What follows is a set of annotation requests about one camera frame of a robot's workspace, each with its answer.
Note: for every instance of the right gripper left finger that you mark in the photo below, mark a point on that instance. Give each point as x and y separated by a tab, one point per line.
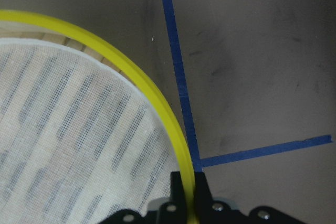
163	210

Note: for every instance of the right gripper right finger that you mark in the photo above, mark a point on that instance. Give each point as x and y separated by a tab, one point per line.
211	210

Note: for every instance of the yellow bamboo steamer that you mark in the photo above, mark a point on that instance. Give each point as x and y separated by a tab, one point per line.
84	131

